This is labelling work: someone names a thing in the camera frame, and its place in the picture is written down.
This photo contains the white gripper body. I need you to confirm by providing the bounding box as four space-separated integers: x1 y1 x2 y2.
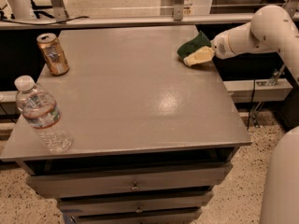
211 32 235 60

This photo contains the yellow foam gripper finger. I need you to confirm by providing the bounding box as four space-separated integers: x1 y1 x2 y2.
183 46 215 66

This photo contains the green and yellow sponge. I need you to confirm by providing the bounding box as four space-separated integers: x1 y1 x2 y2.
177 31 211 61

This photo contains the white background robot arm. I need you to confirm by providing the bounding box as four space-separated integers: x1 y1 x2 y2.
6 0 36 20

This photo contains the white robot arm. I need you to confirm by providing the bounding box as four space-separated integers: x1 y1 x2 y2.
178 5 299 224

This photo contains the orange soda can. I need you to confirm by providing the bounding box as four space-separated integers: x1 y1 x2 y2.
36 33 69 76

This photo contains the metal railing bar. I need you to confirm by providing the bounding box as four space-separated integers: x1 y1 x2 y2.
0 13 253 30

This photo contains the grey drawer cabinet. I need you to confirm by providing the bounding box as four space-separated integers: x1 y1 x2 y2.
0 24 253 224

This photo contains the top grey drawer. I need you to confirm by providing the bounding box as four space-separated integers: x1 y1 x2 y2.
27 161 233 198

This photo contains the grey drawer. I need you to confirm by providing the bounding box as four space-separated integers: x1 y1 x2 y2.
70 207 202 224
27 161 233 198
59 189 213 216

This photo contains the middle grey drawer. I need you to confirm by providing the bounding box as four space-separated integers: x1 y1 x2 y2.
59 189 213 216

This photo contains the bottom grey drawer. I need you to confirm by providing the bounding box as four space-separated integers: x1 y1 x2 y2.
70 207 202 224

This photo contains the clear plastic water bottle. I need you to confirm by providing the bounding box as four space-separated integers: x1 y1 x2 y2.
14 76 73 153

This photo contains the metal support bracket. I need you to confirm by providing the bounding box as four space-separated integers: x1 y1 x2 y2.
173 0 184 21

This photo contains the metal frame post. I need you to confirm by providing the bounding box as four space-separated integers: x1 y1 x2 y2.
50 0 68 21

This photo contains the black cable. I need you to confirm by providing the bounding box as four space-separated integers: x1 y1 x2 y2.
0 15 91 26

